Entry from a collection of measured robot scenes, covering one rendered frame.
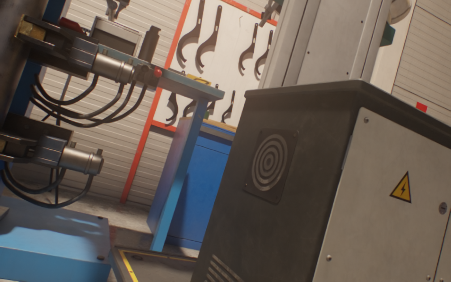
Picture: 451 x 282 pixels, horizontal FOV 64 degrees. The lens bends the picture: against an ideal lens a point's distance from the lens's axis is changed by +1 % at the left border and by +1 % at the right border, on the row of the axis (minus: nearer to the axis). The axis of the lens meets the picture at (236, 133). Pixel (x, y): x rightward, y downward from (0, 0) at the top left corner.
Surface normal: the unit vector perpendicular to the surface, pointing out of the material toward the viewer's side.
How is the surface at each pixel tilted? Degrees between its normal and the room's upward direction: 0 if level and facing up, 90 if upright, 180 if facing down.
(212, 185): 90
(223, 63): 90
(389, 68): 90
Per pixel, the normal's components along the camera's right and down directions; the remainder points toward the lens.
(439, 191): 0.46, 0.06
